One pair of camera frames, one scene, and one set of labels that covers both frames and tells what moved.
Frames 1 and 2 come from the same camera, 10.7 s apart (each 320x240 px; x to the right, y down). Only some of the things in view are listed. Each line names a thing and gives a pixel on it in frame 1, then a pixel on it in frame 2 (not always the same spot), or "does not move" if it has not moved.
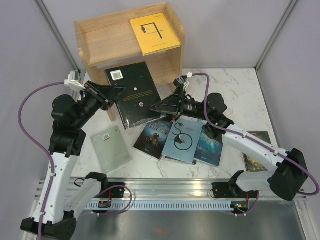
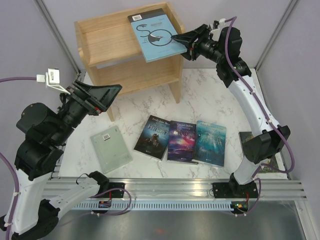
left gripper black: [101, 92] does not move
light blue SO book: [182, 141] to [154, 35]
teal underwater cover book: [208, 150] does not move
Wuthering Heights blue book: [153, 137] does not move
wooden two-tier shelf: [109, 41] does not move
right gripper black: [173, 104] to [202, 32]
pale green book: [111, 148] does not move
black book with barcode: [139, 95] to [146, 15]
